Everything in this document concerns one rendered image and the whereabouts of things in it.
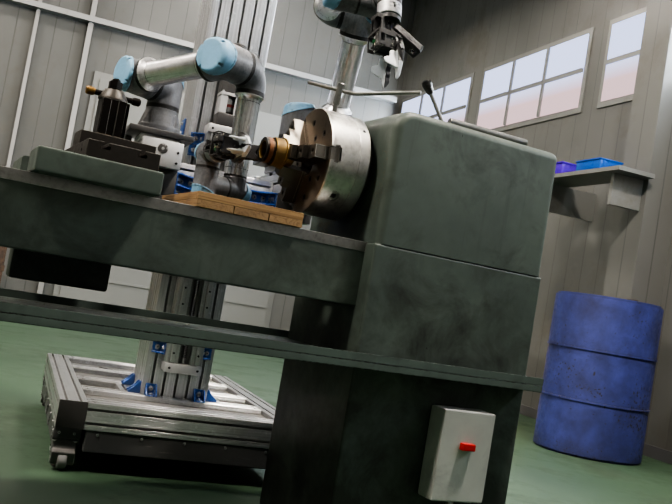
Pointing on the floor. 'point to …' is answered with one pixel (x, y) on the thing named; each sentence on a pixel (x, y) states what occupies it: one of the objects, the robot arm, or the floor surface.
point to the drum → (598, 377)
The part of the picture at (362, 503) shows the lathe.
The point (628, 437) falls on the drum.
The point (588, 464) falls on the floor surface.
